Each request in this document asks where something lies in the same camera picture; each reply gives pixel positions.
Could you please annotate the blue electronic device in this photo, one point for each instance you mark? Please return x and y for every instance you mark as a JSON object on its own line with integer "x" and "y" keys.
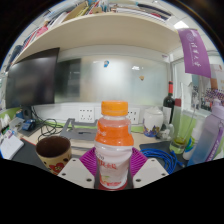
{"x": 29, "y": 125}

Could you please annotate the purple translucent water bottle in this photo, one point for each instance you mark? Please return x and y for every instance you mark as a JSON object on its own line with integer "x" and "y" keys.
{"x": 208, "y": 140}

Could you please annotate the grey metal laptop stand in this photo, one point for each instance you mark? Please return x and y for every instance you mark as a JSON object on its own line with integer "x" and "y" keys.
{"x": 80, "y": 133}

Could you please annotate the flat round red coaster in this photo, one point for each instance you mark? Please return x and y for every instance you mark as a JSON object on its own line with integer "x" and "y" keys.
{"x": 113, "y": 188}

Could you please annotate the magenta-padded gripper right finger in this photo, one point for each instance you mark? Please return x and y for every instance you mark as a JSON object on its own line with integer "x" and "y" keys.
{"x": 150, "y": 170}

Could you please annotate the wall shelf with books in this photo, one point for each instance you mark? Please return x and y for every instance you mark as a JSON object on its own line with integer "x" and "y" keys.
{"x": 100, "y": 30}

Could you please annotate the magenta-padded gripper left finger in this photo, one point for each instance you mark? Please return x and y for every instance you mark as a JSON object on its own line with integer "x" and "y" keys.
{"x": 76, "y": 171}

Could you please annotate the group photo poster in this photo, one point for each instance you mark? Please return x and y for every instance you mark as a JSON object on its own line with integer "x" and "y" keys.
{"x": 213, "y": 90}

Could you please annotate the white plastic bottle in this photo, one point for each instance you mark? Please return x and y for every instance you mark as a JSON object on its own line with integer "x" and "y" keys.
{"x": 191, "y": 140}

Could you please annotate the small blue sticker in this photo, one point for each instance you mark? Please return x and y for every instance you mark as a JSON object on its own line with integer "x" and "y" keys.
{"x": 106, "y": 63}

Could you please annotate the glass with yellow liquid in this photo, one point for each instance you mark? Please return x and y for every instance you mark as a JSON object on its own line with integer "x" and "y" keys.
{"x": 177, "y": 145}

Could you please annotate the white ceiling light panel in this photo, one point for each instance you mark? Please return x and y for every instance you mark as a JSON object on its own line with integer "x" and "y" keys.
{"x": 181, "y": 25}

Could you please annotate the large black desk mat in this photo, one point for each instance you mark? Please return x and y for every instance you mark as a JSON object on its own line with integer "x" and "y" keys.
{"x": 28, "y": 151}

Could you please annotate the purple hanging banner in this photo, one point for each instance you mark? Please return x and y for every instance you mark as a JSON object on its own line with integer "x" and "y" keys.
{"x": 195, "y": 53}

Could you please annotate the orange-capped drink bottle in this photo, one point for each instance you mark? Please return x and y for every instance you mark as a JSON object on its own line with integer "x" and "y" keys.
{"x": 113, "y": 140}

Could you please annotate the floral paper cup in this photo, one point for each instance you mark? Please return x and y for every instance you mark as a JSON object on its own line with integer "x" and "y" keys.
{"x": 53, "y": 155}

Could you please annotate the white wall socket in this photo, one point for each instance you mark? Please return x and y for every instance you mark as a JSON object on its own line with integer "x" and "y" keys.
{"x": 86, "y": 114}
{"x": 134, "y": 115}

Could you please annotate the black computer monitor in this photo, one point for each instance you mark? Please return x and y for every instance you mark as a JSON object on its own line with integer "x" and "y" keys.
{"x": 31, "y": 80}

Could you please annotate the white ceramic jar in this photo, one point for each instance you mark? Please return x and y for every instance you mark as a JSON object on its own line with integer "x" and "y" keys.
{"x": 152, "y": 121}

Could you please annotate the dark blue mouse pad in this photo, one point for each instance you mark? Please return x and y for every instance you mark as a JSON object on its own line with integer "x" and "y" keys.
{"x": 156, "y": 145}

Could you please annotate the dark wine bottle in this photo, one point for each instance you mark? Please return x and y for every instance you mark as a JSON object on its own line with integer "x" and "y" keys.
{"x": 169, "y": 106}

